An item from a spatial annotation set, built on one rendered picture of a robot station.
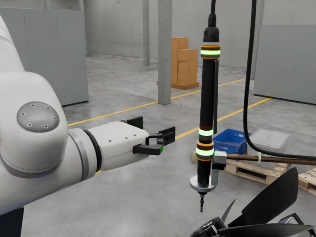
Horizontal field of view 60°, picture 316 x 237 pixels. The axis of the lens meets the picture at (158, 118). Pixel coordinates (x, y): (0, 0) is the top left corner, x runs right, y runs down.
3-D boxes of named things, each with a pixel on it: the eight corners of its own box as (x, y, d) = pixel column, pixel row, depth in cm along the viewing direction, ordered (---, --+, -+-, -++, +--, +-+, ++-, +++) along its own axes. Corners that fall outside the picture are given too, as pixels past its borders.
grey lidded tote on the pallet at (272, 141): (287, 156, 389) (291, 134, 379) (276, 172, 343) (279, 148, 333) (257, 148, 412) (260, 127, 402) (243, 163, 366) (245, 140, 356)
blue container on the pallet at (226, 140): (251, 147, 418) (253, 133, 411) (236, 161, 372) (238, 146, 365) (226, 141, 441) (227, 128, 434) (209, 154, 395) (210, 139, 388)
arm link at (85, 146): (58, 171, 48) (74, 165, 50) (85, 191, 42) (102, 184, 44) (52, 125, 45) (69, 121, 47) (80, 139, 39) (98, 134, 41)
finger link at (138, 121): (109, 134, 57) (134, 126, 62) (118, 138, 55) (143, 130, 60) (108, 119, 56) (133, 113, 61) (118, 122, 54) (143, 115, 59)
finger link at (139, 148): (114, 147, 48) (137, 138, 52) (146, 161, 43) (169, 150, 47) (114, 141, 48) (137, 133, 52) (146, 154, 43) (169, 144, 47)
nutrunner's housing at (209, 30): (209, 189, 77) (221, 14, 63) (209, 197, 73) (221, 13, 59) (195, 188, 78) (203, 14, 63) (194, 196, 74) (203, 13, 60)
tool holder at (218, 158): (223, 180, 77) (225, 148, 74) (224, 194, 70) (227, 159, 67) (190, 177, 79) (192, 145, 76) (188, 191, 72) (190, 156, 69)
